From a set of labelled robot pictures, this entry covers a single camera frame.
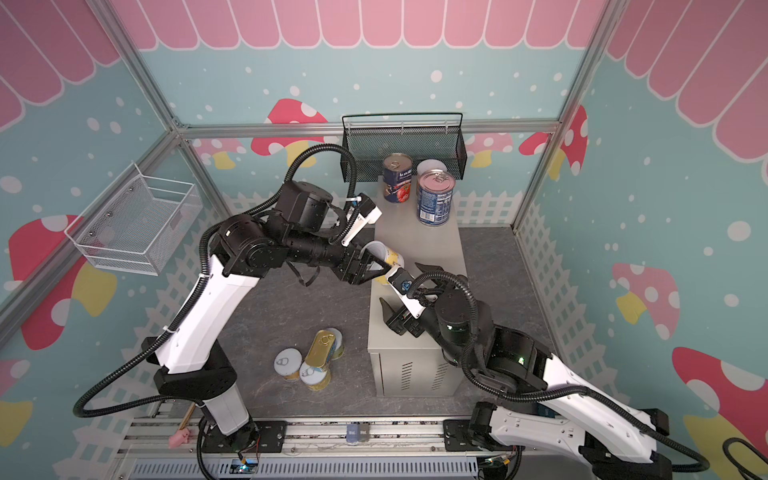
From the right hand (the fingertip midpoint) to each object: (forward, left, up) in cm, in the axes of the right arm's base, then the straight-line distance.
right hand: (402, 282), depth 58 cm
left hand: (+3, +6, +1) cm, 6 cm away
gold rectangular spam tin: (-1, +22, -30) cm, 37 cm away
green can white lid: (-1, +18, -32) cm, 37 cm away
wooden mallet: (-16, +56, -38) cm, 69 cm away
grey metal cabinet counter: (-11, +1, -13) cm, 18 cm away
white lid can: (-4, +31, -33) cm, 45 cm away
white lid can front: (-8, +23, -33) cm, 41 cm away
